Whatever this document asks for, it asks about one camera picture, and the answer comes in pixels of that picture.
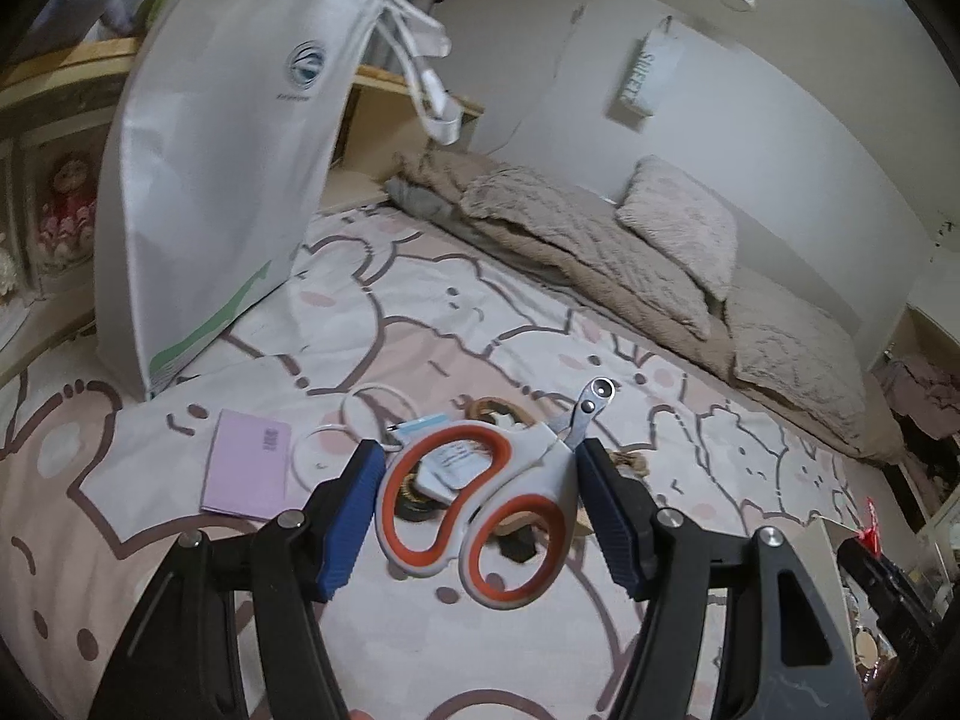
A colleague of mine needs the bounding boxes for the white medicine pouch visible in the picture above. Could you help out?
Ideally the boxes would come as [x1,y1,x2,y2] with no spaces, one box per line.
[391,413,491,507]

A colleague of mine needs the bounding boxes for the white tote bag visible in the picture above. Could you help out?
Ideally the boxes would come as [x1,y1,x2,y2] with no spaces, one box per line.
[94,0,462,400]

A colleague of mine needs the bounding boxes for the red packet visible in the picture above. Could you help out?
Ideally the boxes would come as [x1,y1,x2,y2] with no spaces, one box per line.
[857,497,882,559]

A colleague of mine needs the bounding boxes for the orange white scissors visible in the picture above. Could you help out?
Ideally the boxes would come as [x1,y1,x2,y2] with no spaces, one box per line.
[374,377,615,611]

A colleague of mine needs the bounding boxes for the black round tin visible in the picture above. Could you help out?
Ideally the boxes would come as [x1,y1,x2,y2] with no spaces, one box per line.
[394,465,448,523]

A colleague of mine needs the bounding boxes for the pink sticky note pad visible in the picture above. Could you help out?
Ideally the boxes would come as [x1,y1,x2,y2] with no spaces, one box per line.
[200,410,291,522]

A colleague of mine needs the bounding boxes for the round panda cork coaster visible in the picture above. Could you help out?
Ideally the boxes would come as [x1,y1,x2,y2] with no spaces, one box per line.
[464,397,537,429]

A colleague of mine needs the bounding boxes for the knotted rope ball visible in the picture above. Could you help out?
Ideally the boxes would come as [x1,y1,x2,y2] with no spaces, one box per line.
[608,449,649,479]

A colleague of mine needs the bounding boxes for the quilted beige pillow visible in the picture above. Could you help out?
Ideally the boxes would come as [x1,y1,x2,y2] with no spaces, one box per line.
[457,164,713,341]
[724,266,867,445]

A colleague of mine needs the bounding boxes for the white hanging paper bag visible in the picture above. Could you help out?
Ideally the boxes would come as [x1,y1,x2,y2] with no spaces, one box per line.
[608,15,685,125]

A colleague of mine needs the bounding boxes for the right quilted beige pillow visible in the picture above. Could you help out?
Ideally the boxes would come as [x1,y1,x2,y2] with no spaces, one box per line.
[724,266,867,445]

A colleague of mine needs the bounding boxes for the left quilted beige pillow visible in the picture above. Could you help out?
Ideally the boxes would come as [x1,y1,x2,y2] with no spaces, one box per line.
[457,164,713,341]

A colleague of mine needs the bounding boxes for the small fluffy beige pillow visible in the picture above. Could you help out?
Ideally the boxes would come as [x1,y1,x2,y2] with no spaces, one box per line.
[615,154,739,302]

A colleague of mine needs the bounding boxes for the clothes pile in closet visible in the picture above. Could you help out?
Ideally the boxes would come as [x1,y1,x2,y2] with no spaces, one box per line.
[878,355,960,440]

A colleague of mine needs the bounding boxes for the cartoon bunny bedsheet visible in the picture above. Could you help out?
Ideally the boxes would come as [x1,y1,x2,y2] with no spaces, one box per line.
[2,210,866,718]

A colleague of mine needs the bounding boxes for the beige folded blanket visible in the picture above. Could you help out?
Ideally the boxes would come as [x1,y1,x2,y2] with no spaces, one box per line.
[386,149,905,465]

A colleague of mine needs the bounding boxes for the wooden bedside shelf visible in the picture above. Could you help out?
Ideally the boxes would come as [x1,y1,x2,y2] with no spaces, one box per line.
[2,34,478,400]

